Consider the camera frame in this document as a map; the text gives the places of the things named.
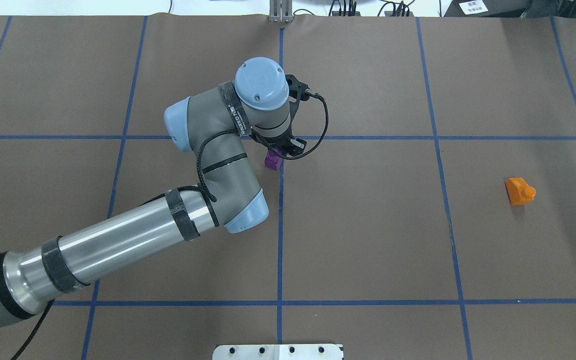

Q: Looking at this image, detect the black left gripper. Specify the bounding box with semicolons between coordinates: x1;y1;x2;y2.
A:
251;127;307;158

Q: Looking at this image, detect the purple trapezoid block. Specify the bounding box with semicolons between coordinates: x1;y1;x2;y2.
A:
263;147;285;172

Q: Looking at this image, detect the orange trapezoid block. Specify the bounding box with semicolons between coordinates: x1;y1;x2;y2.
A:
504;177;537;207

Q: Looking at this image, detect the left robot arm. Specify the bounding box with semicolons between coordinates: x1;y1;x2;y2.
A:
0;57;324;328

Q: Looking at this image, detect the brown paper table mat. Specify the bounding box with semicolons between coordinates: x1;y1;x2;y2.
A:
0;14;576;360

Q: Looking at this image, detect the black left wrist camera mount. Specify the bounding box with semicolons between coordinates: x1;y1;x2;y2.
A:
285;74;311;120

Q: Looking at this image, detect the aluminium frame post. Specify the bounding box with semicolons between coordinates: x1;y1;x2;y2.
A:
268;0;294;24

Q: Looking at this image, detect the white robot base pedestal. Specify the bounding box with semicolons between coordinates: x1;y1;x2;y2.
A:
212;343;345;360

